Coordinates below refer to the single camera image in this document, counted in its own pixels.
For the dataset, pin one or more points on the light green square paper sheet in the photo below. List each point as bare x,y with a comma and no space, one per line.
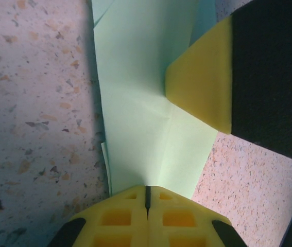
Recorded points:
135,103

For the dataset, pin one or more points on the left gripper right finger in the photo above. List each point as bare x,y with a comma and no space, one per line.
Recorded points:
179,218

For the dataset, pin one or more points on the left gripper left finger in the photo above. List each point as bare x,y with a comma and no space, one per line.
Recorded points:
117,218

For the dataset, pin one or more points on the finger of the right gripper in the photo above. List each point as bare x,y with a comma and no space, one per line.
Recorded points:
238,77

